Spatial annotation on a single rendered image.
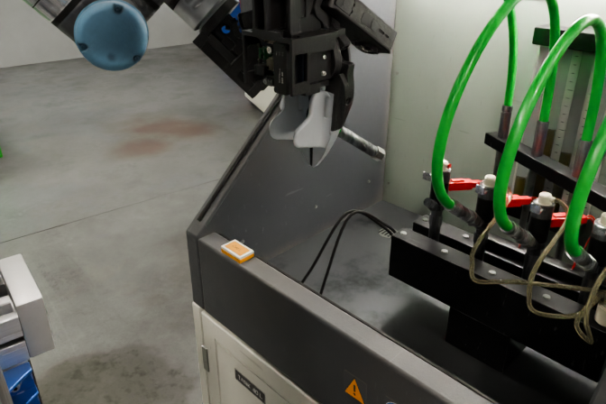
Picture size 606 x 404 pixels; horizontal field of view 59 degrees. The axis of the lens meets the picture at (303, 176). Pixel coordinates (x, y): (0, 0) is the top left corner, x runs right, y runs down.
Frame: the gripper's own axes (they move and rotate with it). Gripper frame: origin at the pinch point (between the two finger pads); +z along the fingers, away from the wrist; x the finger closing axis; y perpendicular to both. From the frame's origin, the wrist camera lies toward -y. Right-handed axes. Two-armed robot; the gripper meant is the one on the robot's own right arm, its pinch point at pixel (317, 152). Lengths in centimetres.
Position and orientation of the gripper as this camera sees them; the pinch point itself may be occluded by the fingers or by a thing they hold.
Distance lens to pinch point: 59.3
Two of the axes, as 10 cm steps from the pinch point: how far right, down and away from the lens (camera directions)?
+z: 0.0, 9.1, 4.2
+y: -7.1, 3.0, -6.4
